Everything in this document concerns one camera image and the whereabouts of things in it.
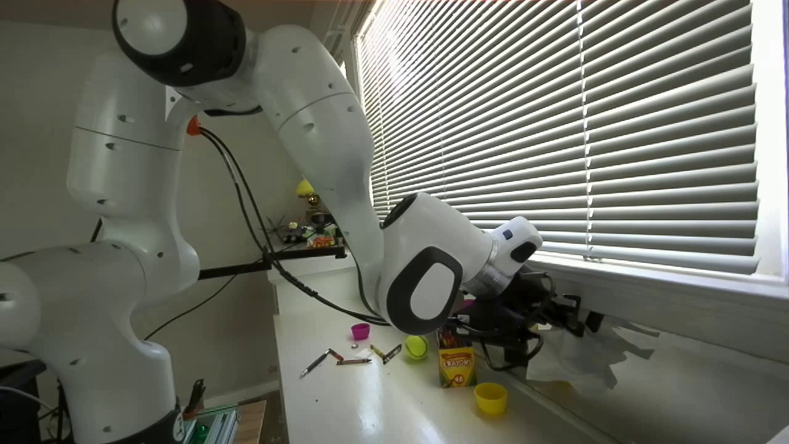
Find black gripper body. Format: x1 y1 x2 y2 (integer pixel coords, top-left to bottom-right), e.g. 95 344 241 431
465 265 576 368

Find white window sill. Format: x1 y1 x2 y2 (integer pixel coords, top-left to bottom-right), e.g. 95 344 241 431
490 245 789 304

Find small yellow cup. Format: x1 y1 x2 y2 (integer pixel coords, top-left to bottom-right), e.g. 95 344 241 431
470 379 509 420

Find yellow-green tennis ball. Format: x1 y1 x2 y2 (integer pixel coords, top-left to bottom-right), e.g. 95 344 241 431
401 333 432 364

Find large white window blinds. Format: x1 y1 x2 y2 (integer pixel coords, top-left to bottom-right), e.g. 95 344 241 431
360 0 761 278

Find black and silver pen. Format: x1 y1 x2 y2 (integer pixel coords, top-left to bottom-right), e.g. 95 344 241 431
297 349 329 379

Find black horizontal bar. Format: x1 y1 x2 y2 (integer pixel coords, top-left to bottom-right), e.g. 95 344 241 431
196 245 347 280

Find green and white books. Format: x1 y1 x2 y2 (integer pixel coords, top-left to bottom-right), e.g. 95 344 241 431
174 405 241 444

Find dark side stand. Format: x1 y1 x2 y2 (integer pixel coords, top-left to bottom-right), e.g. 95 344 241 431
0 357 51 444

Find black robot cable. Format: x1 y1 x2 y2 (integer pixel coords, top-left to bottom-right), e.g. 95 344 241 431
194 126 390 327

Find dark handled tool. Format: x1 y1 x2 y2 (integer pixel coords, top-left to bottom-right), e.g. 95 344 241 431
181 378 207 422

